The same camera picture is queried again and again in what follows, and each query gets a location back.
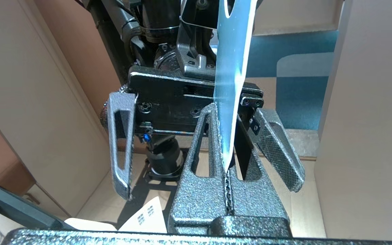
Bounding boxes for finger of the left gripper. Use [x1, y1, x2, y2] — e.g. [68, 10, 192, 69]
[108, 92, 138, 201]
[250, 109, 305, 193]

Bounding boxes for beige room door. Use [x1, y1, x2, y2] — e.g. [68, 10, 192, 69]
[313, 0, 392, 242]

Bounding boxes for white printed label tag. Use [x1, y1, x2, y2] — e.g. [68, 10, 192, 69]
[65, 197, 167, 233]

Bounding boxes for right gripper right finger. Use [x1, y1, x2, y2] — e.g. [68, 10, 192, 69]
[216, 116, 292, 237]

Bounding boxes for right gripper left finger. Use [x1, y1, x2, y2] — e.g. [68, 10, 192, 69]
[168, 104, 232, 235]

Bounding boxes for black metal bracket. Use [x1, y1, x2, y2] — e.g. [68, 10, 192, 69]
[0, 174, 76, 232]

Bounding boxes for white door hanger sign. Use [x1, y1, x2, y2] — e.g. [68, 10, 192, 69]
[215, 0, 258, 170]

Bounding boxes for black robot torso column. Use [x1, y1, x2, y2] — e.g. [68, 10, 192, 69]
[82, 0, 130, 84]

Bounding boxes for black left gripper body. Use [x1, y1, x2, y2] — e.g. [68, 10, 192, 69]
[128, 66, 264, 135]

